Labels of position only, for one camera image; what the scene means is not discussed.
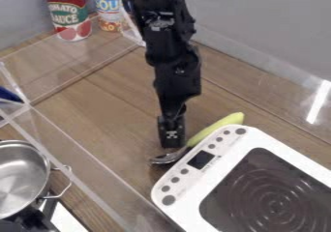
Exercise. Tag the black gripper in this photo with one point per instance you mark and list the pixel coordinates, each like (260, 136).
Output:
(177, 84)

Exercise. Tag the green handled metal spoon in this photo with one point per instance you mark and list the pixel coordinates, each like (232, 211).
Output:
(234, 118)

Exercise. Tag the white and black stove top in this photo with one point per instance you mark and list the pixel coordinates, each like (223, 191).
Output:
(246, 183)

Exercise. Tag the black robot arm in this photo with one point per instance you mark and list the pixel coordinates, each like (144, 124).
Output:
(167, 27)

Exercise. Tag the black stove under pot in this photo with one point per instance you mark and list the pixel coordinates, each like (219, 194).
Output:
(33, 219)

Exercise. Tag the stainless steel pot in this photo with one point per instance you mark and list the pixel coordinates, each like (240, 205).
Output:
(25, 178)

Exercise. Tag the alphabet soup can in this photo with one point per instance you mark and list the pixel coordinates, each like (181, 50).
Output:
(112, 20)

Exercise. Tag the blue object at left edge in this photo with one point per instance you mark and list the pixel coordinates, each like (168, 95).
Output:
(8, 95)

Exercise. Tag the tomato sauce can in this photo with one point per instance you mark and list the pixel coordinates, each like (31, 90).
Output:
(70, 19)

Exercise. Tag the clear acrylic corner bracket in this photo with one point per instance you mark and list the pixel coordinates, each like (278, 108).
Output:
(129, 29)

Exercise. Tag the clear acrylic left bracket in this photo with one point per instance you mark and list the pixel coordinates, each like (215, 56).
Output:
(11, 109)

